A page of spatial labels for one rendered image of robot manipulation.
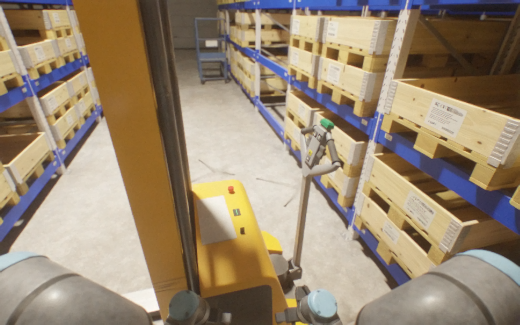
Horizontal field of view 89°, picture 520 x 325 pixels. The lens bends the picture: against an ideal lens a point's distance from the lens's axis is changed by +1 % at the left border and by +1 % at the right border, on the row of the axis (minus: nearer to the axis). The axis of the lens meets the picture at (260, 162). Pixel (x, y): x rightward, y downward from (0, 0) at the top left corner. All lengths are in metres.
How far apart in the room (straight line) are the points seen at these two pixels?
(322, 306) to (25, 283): 0.78
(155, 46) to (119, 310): 0.60
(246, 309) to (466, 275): 1.06
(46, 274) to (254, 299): 1.00
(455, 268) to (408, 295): 0.09
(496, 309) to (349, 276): 2.03
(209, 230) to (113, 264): 1.41
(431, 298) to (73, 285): 0.50
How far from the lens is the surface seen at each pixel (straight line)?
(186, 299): 1.00
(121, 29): 0.79
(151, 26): 0.79
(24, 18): 4.92
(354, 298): 2.40
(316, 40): 2.97
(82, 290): 0.48
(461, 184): 1.78
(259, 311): 1.47
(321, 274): 2.45
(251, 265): 1.29
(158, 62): 0.80
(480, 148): 1.63
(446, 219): 1.80
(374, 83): 2.24
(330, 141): 1.32
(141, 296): 2.31
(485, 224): 1.88
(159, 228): 1.05
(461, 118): 1.68
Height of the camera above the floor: 1.89
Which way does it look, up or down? 30 degrees down
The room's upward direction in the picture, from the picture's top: 1 degrees clockwise
